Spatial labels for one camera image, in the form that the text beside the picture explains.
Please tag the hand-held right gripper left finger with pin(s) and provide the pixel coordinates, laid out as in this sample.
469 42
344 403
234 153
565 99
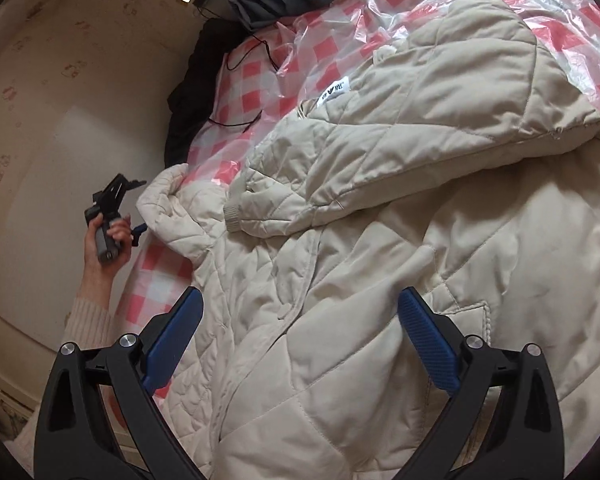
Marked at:
177 332

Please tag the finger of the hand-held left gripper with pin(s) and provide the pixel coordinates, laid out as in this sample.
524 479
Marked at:
139 230

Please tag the black cloth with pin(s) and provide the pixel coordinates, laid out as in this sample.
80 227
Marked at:
190 100

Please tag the cream quilted jacket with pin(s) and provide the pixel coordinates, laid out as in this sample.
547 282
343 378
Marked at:
355 260

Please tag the person's left forearm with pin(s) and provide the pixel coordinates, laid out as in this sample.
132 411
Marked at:
86 315

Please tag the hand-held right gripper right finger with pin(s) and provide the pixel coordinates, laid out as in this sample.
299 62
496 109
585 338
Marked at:
427 340

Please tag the person's left hand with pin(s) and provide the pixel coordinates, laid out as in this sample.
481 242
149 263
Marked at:
94 262

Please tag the red white checked bedsheet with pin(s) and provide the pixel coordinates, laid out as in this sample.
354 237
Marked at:
240 85

